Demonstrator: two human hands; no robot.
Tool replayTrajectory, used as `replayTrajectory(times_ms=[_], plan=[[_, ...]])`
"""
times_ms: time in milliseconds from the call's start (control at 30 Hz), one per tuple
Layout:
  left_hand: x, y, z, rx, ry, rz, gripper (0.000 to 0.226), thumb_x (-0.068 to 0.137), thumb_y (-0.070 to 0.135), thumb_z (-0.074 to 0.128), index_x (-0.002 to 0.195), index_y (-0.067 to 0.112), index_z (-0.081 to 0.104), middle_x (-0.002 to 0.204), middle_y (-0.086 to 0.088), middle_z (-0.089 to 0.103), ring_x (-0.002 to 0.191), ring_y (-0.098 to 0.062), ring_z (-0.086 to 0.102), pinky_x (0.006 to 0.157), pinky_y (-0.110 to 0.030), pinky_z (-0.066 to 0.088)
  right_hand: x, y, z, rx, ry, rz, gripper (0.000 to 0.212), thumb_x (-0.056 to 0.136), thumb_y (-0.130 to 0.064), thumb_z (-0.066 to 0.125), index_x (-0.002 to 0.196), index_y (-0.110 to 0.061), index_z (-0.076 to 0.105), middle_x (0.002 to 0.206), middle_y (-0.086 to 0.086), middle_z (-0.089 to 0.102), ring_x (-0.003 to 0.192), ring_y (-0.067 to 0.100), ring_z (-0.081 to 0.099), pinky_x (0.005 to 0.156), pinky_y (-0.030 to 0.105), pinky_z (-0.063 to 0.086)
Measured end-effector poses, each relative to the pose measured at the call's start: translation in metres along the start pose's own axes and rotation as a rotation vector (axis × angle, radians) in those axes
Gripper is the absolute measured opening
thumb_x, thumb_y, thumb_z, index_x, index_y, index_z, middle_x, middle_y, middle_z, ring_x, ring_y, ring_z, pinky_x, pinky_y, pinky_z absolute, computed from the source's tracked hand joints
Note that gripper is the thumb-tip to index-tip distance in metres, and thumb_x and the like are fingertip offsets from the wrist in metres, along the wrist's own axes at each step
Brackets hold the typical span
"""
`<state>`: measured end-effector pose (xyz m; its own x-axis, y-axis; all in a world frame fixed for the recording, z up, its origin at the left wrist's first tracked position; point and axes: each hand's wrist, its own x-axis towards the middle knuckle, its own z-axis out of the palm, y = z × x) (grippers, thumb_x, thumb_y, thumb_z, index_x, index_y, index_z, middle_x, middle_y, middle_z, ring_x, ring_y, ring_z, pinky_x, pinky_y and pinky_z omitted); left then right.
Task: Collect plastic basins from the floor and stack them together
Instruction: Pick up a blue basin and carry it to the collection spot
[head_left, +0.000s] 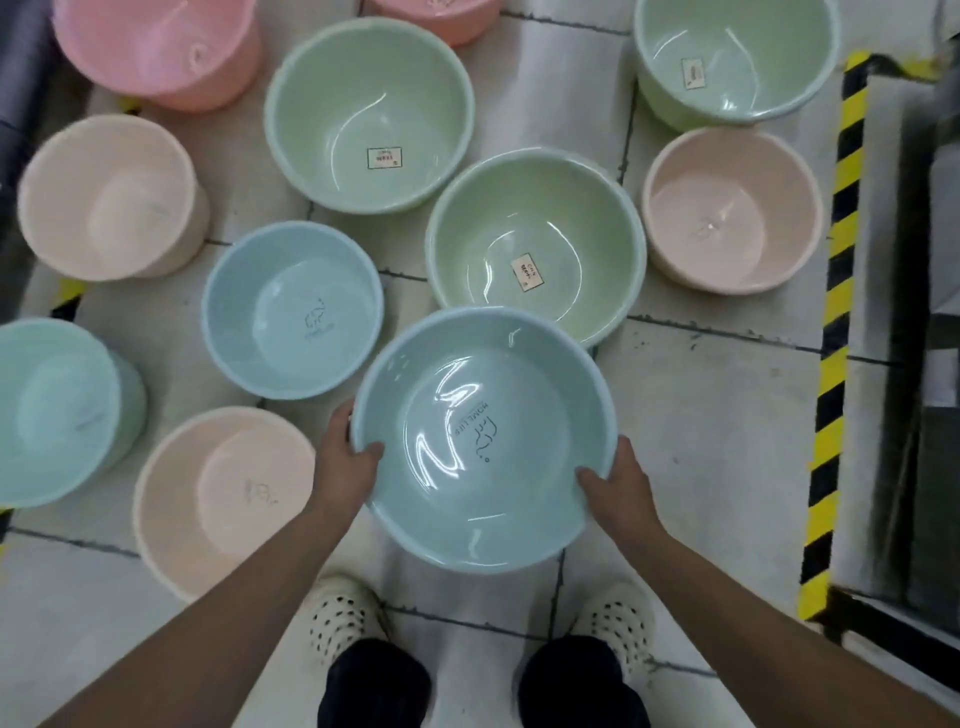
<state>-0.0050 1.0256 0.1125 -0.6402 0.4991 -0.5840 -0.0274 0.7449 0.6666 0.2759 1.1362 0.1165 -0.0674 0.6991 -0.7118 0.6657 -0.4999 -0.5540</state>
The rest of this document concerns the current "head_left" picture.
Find person's right hand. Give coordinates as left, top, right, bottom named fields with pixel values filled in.
left=575, top=434, right=669, bottom=553

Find person's left hand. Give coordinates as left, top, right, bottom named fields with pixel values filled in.
left=311, top=399, right=386, bottom=523

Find wide teal elephant-print basin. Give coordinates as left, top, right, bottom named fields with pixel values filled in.
left=350, top=305, right=620, bottom=577

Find deep teal elephant-print basin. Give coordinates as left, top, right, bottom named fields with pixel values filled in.
left=200, top=219, right=386, bottom=401
left=0, top=317, right=149, bottom=510

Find mint green labelled basin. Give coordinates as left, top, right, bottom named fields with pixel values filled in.
left=633, top=0, right=843, bottom=134
left=425, top=146, right=649, bottom=350
left=263, top=16, right=478, bottom=217

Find person's right forearm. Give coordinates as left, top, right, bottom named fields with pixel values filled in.
left=622, top=524, right=960, bottom=728

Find person's left forearm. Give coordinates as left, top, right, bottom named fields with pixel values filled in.
left=37, top=502, right=369, bottom=728

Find person's right cream clog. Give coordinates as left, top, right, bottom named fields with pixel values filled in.
left=569, top=583, right=658, bottom=676

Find person's cream clog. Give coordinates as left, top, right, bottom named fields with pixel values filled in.
left=305, top=575, right=391, bottom=665
left=569, top=583, right=658, bottom=676

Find person's left cream clog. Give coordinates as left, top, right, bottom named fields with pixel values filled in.
left=305, top=575, right=391, bottom=665

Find dark pinstriped trousers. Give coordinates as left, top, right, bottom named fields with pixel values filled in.
left=317, top=635, right=652, bottom=728

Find yellow black hazard tape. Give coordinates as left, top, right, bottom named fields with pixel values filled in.
left=797, top=50, right=943, bottom=624

